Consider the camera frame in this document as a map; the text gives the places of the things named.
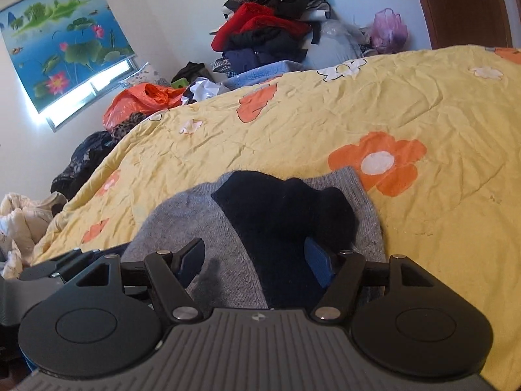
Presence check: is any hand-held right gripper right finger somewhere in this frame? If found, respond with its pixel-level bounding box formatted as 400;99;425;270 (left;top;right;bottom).
304;237;442;322

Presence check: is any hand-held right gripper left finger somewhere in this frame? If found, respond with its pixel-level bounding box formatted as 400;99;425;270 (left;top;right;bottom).
75;237;206;322

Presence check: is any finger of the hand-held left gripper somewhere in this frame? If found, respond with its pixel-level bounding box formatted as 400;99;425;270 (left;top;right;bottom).
18;248;102;285

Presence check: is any grey and navy knit sweater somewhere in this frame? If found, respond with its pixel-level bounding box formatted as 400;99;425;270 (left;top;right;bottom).
121;166;387;311

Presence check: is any cream quilt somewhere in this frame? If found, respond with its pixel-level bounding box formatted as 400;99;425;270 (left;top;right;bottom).
0;191;70;280

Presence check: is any dark patterned clothing heap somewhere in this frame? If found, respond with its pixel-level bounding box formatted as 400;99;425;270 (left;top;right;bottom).
50;130;123;201

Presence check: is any leopard print cloth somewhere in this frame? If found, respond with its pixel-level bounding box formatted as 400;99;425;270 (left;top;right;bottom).
111;112;149;141

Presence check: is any yellow floral blanket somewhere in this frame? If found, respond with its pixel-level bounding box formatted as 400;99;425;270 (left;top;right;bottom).
30;45;521;391

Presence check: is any window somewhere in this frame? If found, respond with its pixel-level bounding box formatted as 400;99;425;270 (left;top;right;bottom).
30;57;141;133

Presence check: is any orange plastic bag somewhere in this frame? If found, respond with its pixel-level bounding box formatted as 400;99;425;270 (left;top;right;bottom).
103;82;188;131

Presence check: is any white crumpled plastic bag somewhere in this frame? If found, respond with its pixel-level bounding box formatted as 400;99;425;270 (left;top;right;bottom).
183;77;229;104

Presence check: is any black cloth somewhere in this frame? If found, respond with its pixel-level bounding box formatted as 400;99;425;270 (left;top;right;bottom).
171;62;215;84

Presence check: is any blue floral white pillow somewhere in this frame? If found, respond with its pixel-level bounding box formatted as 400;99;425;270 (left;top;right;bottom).
118;62;169;90

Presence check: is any navy garment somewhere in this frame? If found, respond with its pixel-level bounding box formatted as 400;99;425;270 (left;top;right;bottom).
223;48;307;76

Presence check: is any grey translucent plastic bag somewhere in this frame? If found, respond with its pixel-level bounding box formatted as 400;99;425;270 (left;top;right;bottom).
303;18;368;71

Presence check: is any purple plastic bag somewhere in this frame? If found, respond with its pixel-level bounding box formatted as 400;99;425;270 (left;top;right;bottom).
370;8;409;55

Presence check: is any red garment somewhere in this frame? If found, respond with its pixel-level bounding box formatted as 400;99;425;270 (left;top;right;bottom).
211;2;312;52

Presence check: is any brown wooden door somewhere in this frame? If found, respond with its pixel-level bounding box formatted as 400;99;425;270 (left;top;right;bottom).
407;0;514;50

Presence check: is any lotus pond wall poster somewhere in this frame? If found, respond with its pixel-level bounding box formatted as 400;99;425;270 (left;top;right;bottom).
0;0;137;115

